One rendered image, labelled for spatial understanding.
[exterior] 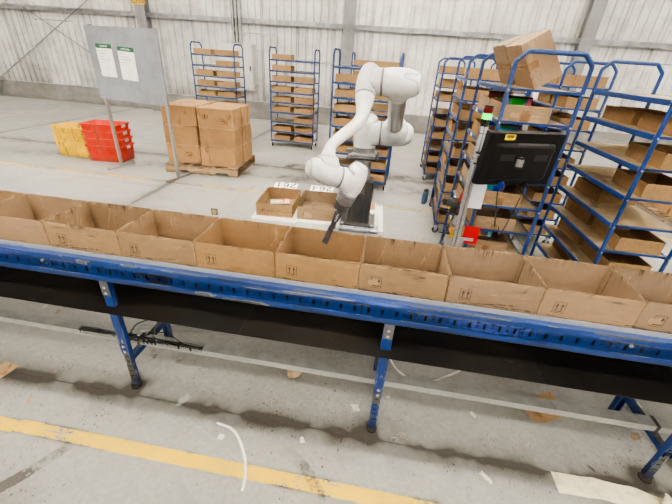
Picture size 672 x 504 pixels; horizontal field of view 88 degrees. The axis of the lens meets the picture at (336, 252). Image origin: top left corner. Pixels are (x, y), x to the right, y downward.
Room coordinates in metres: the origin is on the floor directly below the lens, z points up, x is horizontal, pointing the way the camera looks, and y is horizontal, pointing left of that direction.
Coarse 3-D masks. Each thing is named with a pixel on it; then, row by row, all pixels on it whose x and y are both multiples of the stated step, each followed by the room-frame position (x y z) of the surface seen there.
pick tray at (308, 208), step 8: (304, 192) 2.78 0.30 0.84; (312, 192) 2.81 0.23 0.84; (320, 192) 2.81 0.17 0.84; (328, 192) 2.80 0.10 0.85; (304, 200) 2.78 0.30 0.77; (312, 200) 2.81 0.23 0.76; (320, 200) 2.81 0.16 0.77; (328, 200) 2.80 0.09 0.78; (304, 208) 2.43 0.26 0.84; (312, 208) 2.43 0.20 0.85; (328, 208) 2.67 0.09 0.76; (304, 216) 2.43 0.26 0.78; (312, 216) 2.43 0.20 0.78; (320, 216) 2.43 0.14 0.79; (328, 216) 2.42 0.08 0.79
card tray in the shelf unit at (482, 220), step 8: (472, 208) 2.69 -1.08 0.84; (488, 208) 2.91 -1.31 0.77; (480, 216) 2.54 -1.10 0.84; (488, 216) 2.77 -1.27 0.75; (496, 216) 2.78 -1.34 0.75; (504, 216) 2.75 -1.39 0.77; (512, 216) 2.60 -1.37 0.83; (480, 224) 2.53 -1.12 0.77; (488, 224) 2.53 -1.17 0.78; (496, 224) 2.52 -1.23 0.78; (504, 224) 2.52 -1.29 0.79; (512, 224) 2.51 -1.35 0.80
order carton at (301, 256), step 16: (288, 240) 1.59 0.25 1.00; (304, 240) 1.65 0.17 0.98; (320, 240) 1.64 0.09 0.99; (336, 240) 1.63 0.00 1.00; (352, 240) 1.62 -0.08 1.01; (288, 256) 1.37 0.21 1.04; (304, 256) 1.36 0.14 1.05; (320, 256) 1.64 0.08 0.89; (336, 256) 1.63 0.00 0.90; (352, 256) 1.62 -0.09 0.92; (288, 272) 1.37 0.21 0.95; (304, 272) 1.36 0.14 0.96; (320, 272) 1.35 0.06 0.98; (336, 272) 1.34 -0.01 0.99; (352, 272) 1.33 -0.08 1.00; (352, 288) 1.33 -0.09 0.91
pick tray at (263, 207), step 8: (264, 192) 2.70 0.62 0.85; (272, 192) 2.83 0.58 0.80; (280, 192) 2.83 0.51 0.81; (288, 192) 2.83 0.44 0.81; (296, 192) 2.82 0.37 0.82; (264, 200) 2.69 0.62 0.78; (296, 200) 2.60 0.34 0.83; (256, 208) 2.46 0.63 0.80; (264, 208) 2.45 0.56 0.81; (272, 208) 2.45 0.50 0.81; (280, 208) 2.45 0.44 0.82; (288, 208) 2.44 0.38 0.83; (296, 208) 2.61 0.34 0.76; (280, 216) 2.45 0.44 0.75; (288, 216) 2.44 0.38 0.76
